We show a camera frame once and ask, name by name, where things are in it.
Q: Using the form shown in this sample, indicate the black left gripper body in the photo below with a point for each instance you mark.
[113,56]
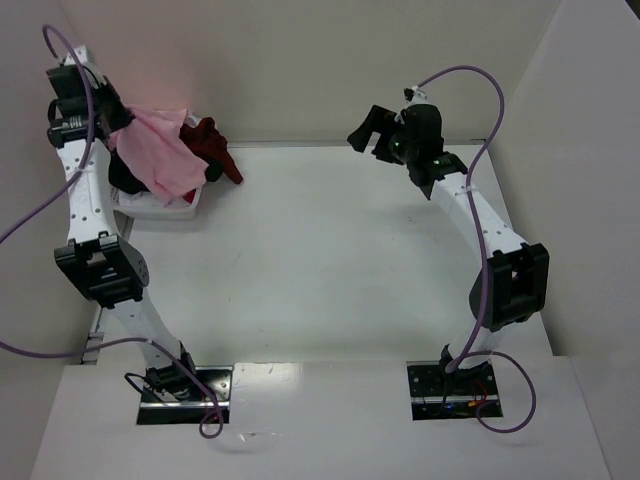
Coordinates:
[116,118]

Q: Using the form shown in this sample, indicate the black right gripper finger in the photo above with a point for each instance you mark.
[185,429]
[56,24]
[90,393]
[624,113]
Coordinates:
[373,123]
[385,125]

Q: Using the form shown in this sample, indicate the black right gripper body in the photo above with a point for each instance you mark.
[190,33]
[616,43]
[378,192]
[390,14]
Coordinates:
[388,136]

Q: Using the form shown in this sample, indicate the pink t shirt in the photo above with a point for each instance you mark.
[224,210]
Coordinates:
[150,146]

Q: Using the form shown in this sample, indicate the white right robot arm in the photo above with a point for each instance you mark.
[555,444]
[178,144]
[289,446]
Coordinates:
[511,284]

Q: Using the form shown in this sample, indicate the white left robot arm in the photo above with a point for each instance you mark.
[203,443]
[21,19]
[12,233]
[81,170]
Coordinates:
[99,262]

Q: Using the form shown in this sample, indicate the black t shirt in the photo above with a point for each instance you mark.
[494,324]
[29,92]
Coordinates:
[121,178]

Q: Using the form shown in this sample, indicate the white plastic laundry basket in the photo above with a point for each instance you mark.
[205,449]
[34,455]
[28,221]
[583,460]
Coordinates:
[146,206]

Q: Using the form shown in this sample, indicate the dark red t shirt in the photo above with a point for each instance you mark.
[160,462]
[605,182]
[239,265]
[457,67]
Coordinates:
[207,143]

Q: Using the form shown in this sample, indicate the left side aluminium rail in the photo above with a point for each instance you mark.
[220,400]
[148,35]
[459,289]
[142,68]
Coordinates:
[95,338]

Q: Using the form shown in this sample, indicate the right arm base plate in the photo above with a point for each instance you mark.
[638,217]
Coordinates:
[436,396]

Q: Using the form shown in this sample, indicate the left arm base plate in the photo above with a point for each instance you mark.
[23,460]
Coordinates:
[160,408]

